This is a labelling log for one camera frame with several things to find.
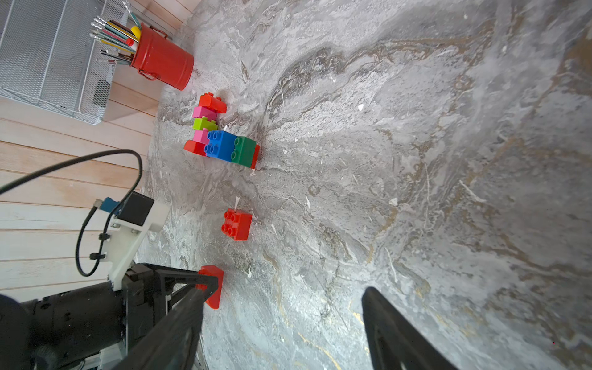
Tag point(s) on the red lego brick base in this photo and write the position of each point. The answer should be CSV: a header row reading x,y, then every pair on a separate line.
x,y
195,147

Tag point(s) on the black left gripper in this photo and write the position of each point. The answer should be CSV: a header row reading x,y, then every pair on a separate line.
x,y
143,297

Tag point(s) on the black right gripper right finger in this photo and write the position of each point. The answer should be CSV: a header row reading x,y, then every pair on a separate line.
x,y
393,342

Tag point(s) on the red lego brick front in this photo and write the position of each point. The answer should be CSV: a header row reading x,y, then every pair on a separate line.
x,y
255,156

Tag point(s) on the dark green lego brick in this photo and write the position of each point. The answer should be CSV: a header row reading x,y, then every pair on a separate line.
x,y
243,153

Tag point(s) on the blue lego brick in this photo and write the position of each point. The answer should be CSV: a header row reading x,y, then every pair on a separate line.
x,y
221,145

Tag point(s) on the pens in cup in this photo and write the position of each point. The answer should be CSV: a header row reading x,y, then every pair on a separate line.
x,y
123,36

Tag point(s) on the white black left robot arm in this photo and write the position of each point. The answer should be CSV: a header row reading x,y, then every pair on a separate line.
x,y
63,330

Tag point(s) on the lime green lego brick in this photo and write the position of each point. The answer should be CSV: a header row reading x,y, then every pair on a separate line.
x,y
204,123

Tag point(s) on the red pen cup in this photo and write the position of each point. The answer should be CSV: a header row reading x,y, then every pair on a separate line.
x,y
157,58

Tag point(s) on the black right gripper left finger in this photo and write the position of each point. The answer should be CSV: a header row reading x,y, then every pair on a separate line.
x,y
172,343

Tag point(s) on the red curved lego brick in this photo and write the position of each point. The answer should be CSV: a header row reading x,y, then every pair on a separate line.
x,y
211,282
213,103

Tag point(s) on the small red square lego brick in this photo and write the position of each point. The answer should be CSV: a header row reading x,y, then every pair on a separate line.
x,y
237,224

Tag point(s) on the pink lego brick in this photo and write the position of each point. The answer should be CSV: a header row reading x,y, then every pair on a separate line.
x,y
203,112
201,136

